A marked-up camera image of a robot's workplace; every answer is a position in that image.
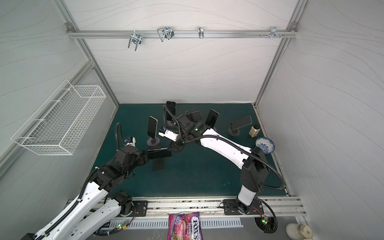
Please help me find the black folding phone stand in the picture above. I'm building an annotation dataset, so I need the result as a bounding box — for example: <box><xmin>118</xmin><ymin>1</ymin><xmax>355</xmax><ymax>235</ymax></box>
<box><xmin>150</xmin><ymin>146</ymin><xmax>165</xmax><ymax>172</ymax></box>

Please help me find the phone silver edge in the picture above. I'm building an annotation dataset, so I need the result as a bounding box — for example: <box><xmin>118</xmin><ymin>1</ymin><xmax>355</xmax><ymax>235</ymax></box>
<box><xmin>147</xmin><ymin>116</ymin><xmax>158</xmax><ymax>139</ymax></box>

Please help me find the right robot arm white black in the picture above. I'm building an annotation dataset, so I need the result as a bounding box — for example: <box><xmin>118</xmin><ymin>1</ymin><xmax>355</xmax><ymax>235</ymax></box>
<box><xmin>159</xmin><ymin>115</ymin><xmax>285</xmax><ymax>215</ymax></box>

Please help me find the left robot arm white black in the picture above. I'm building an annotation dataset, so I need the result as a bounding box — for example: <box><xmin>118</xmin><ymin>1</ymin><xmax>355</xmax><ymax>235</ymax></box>
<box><xmin>23</xmin><ymin>146</ymin><xmax>149</xmax><ymax>240</ymax></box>

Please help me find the centre landscape black phone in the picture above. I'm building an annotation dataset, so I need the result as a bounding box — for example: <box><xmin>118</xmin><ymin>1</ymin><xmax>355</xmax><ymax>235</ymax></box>
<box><xmin>185</xmin><ymin>110</ymin><xmax>202</xmax><ymax>122</ymax></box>

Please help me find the left round grey stand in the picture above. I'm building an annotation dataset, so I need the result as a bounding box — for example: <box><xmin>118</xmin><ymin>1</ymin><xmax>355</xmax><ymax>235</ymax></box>
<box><xmin>147</xmin><ymin>137</ymin><xmax>160</xmax><ymax>147</ymax></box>

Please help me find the right tilted black phone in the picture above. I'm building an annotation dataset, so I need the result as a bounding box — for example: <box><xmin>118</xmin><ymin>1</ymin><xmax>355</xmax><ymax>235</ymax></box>
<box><xmin>205</xmin><ymin>109</ymin><xmax>219</xmax><ymax>129</ymax></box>

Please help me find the back upright black phone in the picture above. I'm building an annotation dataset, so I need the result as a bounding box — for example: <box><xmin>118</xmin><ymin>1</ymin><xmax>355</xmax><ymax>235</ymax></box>
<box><xmin>166</xmin><ymin>101</ymin><xmax>176</xmax><ymax>121</ymax></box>

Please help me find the far right landscape phone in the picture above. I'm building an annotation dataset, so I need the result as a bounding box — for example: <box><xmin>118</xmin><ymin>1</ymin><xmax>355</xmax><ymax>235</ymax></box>
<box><xmin>231</xmin><ymin>116</ymin><xmax>252</xmax><ymax>130</ymax></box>

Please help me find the small beige bottle black cap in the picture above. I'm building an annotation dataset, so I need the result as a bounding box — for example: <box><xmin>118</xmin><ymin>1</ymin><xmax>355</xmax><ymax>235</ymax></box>
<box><xmin>249</xmin><ymin>123</ymin><xmax>261</xmax><ymax>138</ymax></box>

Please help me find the white vented strip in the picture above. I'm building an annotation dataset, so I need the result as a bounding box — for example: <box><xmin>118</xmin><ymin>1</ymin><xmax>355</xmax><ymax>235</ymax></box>
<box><xmin>107</xmin><ymin>218</ymin><xmax>244</xmax><ymax>231</ymax></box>

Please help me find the purple Fox's candy bag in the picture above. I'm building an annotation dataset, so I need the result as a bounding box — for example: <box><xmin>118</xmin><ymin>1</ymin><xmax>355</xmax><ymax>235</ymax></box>
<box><xmin>168</xmin><ymin>212</ymin><xmax>203</xmax><ymax>240</ymax></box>

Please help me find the blue white ceramic bowl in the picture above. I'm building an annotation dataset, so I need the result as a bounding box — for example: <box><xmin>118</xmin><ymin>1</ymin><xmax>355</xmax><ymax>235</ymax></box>
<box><xmin>256</xmin><ymin>137</ymin><xmax>275</xmax><ymax>154</ymax></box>

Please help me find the metal hook clamp middle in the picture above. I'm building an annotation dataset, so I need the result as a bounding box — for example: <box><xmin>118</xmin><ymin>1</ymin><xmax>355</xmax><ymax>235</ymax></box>
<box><xmin>157</xmin><ymin>26</ymin><xmax>175</xmax><ymax>42</ymax></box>

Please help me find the metal hook clamp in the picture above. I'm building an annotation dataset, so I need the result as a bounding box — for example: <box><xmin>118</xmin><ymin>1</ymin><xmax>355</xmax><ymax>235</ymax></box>
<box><xmin>157</xmin><ymin>26</ymin><xmax>175</xmax><ymax>42</ymax></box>
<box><xmin>128</xmin><ymin>31</ymin><xmax>142</xmax><ymax>51</ymax></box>
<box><xmin>260</xmin><ymin>27</ymin><xmax>287</xmax><ymax>39</ymax></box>

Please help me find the metal hook clamp left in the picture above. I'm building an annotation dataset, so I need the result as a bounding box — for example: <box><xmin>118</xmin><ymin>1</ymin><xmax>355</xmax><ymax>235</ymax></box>
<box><xmin>128</xmin><ymin>31</ymin><xmax>142</xmax><ymax>51</ymax></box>

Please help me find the black fan at right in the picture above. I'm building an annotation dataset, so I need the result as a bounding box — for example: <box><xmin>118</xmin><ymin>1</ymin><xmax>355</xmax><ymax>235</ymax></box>
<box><xmin>255</xmin><ymin>217</ymin><xmax>278</xmax><ymax>234</ymax></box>

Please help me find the metal hook clamp right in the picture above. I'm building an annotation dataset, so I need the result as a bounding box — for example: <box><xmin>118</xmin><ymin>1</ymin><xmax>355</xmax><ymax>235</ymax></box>
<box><xmin>260</xmin><ymin>27</ymin><xmax>287</xmax><ymax>39</ymax></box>

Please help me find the aluminium top crossbar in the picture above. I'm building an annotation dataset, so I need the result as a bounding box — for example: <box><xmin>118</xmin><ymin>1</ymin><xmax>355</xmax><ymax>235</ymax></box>
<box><xmin>67</xmin><ymin>29</ymin><xmax>299</xmax><ymax>40</ymax></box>

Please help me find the white cup at corner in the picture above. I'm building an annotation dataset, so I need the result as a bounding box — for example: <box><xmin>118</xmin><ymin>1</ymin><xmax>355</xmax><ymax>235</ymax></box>
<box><xmin>286</xmin><ymin>223</ymin><xmax>314</xmax><ymax>240</ymax></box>

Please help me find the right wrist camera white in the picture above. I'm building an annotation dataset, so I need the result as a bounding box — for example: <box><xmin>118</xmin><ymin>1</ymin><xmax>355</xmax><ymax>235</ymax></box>
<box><xmin>158</xmin><ymin>128</ymin><xmax>178</xmax><ymax>142</ymax></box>

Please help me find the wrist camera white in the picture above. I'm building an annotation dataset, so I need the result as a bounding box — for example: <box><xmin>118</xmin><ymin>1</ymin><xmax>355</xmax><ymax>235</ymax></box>
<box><xmin>158</xmin><ymin>128</ymin><xmax>178</xmax><ymax>142</ymax></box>
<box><xmin>123</xmin><ymin>137</ymin><xmax>136</xmax><ymax>147</ymax></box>

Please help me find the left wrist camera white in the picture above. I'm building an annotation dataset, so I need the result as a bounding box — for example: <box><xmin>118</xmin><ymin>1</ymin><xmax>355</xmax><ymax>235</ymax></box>
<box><xmin>123</xmin><ymin>137</ymin><xmax>136</xmax><ymax>147</ymax></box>

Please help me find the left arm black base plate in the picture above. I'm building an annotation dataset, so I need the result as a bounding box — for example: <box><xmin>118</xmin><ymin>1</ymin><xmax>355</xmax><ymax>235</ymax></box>
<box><xmin>119</xmin><ymin>201</ymin><xmax>148</xmax><ymax>217</ymax></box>

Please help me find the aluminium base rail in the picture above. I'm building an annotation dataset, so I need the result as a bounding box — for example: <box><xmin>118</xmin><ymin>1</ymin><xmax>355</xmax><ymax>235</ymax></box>
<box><xmin>133</xmin><ymin>196</ymin><xmax>307</xmax><ymax>219</ymax></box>

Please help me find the white wire basket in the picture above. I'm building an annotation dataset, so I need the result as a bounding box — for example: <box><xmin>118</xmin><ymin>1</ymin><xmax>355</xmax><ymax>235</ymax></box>
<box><xmin>11</xmin><ymin>80</ymin><xmax>106</xmax><ymax>156</ymax></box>

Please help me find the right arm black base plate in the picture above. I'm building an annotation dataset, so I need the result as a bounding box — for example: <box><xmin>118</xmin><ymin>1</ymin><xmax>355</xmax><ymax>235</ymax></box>
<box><xmin>219</xmin><ymin>199</ymin><xmax>264</xmax><ymax>216</ymax></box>

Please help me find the metal ring hook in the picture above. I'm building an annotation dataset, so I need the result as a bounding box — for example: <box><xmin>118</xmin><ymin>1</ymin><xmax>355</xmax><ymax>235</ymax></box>
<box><xmin>198</xmin><ymin>27</ymin><xmax>204</xmax><ymax>39</ymax></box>

